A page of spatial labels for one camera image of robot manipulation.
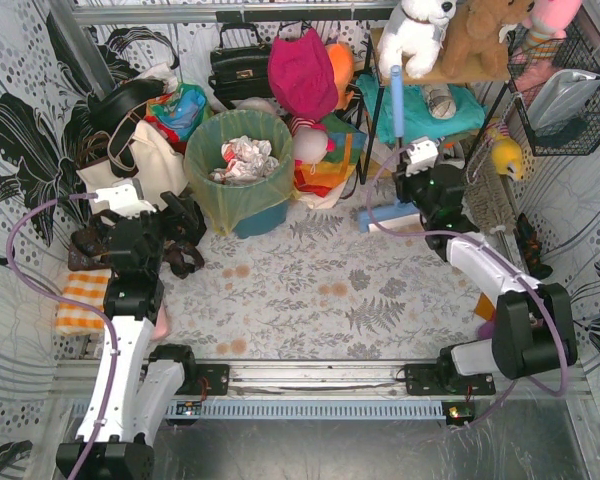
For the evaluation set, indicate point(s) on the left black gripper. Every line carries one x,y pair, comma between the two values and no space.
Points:
162,226

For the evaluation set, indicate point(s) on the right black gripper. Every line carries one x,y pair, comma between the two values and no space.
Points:
411,182

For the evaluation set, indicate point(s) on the yellow trash bag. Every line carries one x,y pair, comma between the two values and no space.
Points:
203,154

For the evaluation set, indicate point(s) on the teal trash bin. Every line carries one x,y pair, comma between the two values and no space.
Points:
250,223

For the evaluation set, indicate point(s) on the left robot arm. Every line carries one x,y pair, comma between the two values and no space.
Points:
131,394

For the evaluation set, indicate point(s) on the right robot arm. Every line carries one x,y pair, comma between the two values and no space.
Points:
533,331

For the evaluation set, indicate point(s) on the cream canvas tote bag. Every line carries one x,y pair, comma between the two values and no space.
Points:
134,149

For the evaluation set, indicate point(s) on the rainbow striped bag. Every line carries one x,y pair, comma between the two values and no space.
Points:
337,166

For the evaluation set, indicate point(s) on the magenta fabric bag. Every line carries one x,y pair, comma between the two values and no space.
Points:
301,76

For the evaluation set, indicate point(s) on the blue floor mop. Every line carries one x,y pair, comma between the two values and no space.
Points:
399,215

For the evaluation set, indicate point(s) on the grey fluffy duster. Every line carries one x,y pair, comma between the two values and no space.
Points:
485,194

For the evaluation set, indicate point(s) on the yellow duck plush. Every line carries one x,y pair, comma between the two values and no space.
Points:
506,154

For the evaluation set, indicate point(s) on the red cloth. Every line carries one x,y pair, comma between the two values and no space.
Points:
173,139

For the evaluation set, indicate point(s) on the brown patterned shoe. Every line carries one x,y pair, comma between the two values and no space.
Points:
89,248

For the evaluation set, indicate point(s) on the colourful printed cloth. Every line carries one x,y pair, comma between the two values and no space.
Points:
182,111

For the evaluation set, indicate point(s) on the pink cylinder bottle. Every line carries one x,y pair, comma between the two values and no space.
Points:
162,326

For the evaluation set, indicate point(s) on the wooden shelf rack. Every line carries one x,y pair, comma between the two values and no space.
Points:
472,71

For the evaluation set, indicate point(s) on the white pink snowman plush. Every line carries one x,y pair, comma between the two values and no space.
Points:
311,142

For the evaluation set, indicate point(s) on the white sheep plush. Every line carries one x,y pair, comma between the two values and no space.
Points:
257,104

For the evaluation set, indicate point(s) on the orange checkered towel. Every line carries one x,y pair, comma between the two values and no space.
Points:
87,287

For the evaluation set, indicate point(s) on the brown teddy bear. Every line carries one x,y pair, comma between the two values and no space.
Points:
475,30

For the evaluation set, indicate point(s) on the black leather handbag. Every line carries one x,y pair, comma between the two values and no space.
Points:
242,72

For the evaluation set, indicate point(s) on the silver foil pouch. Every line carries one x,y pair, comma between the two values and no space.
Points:
561,97

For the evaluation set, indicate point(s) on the orange plush toy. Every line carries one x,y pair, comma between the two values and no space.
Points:
342,61

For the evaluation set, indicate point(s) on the white dog plush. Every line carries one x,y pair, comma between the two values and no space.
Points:
416,30

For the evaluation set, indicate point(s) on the pink plush toy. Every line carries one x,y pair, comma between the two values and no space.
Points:
546,27

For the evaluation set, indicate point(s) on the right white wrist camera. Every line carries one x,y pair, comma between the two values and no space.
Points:
422,154

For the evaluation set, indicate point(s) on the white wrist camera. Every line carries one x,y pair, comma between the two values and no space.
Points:
124,198
422,154

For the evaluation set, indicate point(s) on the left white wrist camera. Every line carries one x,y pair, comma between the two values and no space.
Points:
124,198

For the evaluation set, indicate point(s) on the black wire basket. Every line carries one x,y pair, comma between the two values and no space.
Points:
578,136

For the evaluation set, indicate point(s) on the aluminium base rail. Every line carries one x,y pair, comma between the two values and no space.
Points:
322,380

